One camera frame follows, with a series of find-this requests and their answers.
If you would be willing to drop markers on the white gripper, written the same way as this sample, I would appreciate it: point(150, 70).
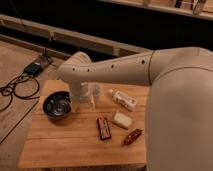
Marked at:
point(81, 93)

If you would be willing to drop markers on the dark ceramic bowl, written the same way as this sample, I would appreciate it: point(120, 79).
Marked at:
point(57, 105)

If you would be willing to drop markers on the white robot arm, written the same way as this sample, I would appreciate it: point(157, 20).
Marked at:
point(179, 108)

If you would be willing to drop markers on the white plastic bottle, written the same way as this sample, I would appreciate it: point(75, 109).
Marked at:
point(123, 99)

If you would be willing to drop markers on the wooden table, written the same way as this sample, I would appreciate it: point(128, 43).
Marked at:
point(74, 141)

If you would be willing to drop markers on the dark red candy bar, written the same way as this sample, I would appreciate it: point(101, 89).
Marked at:
point(104, 129)

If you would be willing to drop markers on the black power adapter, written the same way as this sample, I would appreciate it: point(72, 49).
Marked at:
point(33, 69)

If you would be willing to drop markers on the white soap bar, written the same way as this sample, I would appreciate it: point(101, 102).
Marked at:
point(122, 120)

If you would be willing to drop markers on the red snack wrapper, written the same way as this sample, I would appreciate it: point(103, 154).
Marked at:
point(131, 137)

